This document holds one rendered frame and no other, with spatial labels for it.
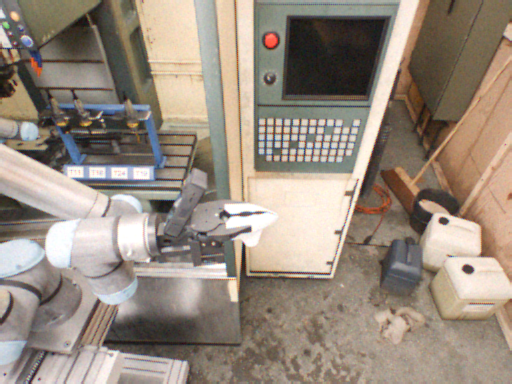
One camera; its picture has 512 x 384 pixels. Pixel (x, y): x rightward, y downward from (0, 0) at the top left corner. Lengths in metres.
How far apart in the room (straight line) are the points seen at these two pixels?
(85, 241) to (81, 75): 1.79
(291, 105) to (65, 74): 1.46
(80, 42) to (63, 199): 1.58
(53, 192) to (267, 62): 0.82
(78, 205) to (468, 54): 2.73
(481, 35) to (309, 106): 1.83
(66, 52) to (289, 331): 2.06
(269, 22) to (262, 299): 1.65
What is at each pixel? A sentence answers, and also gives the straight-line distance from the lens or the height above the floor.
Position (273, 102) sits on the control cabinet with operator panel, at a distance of 1.29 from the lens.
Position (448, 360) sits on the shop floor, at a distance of 2.37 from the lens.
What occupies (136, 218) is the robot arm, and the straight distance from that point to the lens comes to 0.55.
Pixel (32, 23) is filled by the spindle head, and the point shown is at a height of 1.61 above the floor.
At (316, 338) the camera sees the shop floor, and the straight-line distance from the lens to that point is 2.17.
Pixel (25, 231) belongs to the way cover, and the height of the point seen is 0.73.
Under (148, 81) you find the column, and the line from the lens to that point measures 2.55.
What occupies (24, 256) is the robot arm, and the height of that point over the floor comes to 1.39.
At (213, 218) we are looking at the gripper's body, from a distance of 0.53.
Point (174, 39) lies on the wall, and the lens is 2.43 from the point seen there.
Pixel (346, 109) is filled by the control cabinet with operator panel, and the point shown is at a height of 1.35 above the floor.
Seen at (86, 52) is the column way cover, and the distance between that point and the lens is 2.19.
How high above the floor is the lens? 1.98
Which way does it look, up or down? 45 degrees down
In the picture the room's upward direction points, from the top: straight up
